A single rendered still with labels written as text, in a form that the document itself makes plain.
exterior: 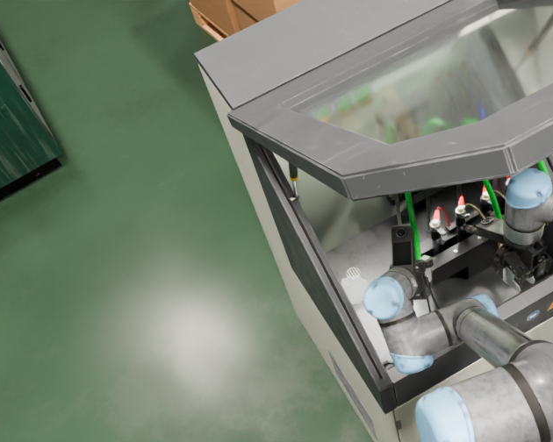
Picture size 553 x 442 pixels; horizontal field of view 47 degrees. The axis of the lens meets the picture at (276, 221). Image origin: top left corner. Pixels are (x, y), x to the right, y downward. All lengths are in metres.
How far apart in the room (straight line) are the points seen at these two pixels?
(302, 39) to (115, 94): 2.83
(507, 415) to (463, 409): 0.06
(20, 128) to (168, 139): 0.82
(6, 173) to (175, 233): 1.13
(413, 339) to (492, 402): 0.40
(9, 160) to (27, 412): 1.48
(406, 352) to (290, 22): 0.96
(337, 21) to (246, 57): 0.26
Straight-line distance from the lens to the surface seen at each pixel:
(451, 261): 1.85
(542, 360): 0.95
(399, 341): 1.27
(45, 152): 4.00
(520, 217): 1.27
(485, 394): 0.91
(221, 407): 2.84
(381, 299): 1.24
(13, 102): 3.79
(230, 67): 1.71
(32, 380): 3.30
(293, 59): 1.68
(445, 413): 0.90
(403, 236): 1.42
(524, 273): 1.38
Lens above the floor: 2.51
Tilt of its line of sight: 50 degrees down
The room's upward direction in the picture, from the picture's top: 20 degrees counter-clockwise
